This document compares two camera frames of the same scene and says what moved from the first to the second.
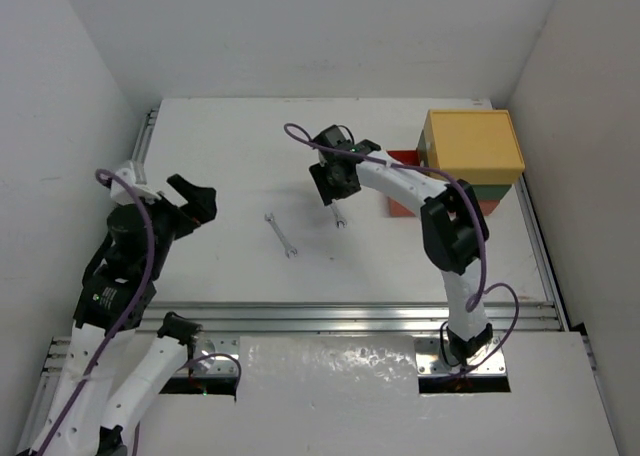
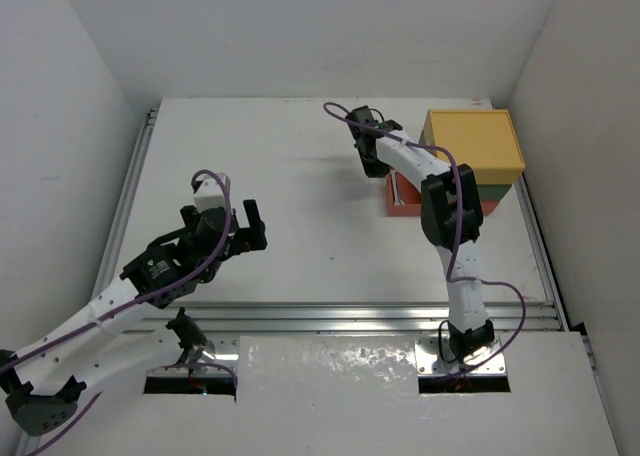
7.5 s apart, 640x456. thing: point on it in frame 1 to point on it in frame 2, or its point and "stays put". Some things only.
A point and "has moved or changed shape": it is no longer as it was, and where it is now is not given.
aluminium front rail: [222, 317] stays put
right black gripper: [329, 192] to [376, 169]
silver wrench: [339, 220] has moved or changed shape
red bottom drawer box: [411, 158] stays put
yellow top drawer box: [478, 147] stays put
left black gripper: [180, 212] to [236, 238]
